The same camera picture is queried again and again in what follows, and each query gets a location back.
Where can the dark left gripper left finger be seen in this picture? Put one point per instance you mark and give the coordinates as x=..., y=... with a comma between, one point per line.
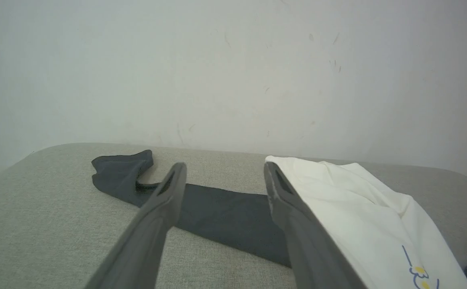
x=145, y=241

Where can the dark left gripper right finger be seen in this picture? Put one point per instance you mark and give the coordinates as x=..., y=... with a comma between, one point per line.
x=305, y=249

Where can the black and white t-shirt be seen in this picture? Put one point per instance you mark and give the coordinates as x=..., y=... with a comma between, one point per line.
x=357, y=208

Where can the grey fabric sofa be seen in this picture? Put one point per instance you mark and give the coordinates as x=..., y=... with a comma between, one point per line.
x=36, y=220

